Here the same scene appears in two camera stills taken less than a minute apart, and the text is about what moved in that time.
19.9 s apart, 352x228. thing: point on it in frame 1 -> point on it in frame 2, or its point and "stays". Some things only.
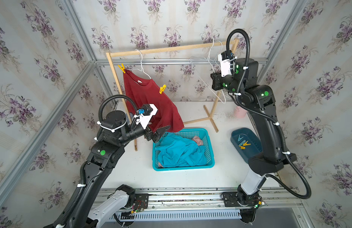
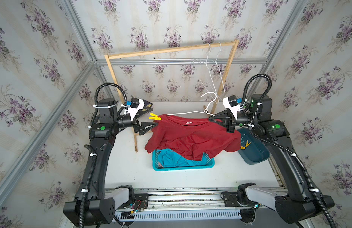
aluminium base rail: (205, 204) stays
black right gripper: (217, 86) -> (229, 120)
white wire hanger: (220, 94) -> (216, 60)
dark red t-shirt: (140, 92) -> (191, 137)
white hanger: (141, 65) -> (207, 111)
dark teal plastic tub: (247, 143) stays
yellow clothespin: (122, 68) -> (155, 117)
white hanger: (212, 46) -> (194, 61)
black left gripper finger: (160, 132) -> (146, 126)
